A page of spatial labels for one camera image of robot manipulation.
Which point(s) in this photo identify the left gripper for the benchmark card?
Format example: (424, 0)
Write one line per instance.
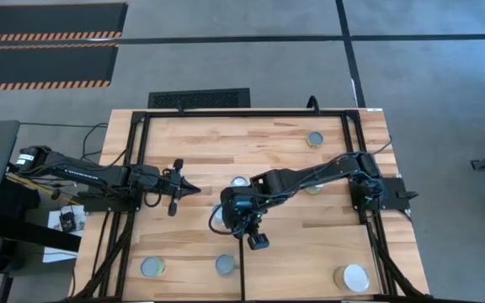
(175, 185)

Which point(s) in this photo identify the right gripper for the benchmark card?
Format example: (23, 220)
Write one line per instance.
(242, 210)

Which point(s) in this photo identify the tin can yellow label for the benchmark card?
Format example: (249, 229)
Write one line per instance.
(238, 182)

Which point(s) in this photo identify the tall carrots tin can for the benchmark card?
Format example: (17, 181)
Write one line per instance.
(313, 190)

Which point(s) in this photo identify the short yellow green can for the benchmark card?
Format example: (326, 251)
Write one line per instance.
(315, 139)

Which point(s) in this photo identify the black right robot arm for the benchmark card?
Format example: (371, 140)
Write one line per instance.
(322, 168)

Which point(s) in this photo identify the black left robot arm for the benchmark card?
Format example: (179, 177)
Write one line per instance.
(82, 172)

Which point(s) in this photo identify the tin can teal label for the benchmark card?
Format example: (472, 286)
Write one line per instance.
(225, 264)

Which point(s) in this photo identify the tin can green label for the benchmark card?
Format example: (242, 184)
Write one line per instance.
(152, 267)

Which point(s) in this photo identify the black floor vent grille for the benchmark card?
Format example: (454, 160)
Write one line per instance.
(198, 99)

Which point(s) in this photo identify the small black device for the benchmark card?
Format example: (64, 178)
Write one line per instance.
(67, 221)

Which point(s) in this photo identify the large green tin can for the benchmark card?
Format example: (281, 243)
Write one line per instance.
(354, 278)

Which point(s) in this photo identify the white paper sheet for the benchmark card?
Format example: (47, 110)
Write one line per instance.
(53, 216)

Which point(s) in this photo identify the black mat hazard stripes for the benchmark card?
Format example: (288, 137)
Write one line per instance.
(40, 63)
(49, 19)

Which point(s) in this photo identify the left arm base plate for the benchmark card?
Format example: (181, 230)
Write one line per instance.
(112, 205)

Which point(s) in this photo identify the black aluminium table frame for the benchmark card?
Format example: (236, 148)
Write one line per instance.
(242, 113)

